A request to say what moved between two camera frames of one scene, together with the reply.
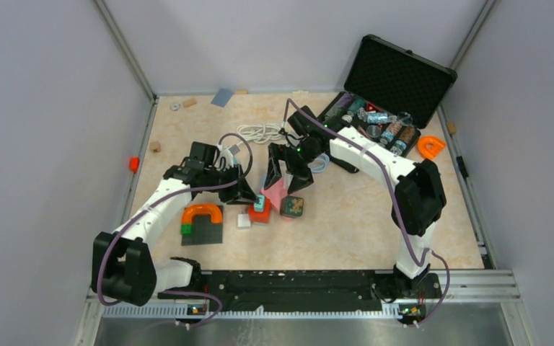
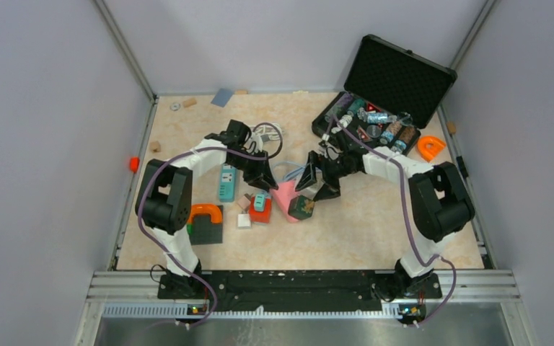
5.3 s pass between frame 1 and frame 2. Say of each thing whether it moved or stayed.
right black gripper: moved
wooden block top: stayed
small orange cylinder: stayed
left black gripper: moved
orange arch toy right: stayed
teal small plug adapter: stayed
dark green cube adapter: moved
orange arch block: stayed
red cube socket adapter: stayed
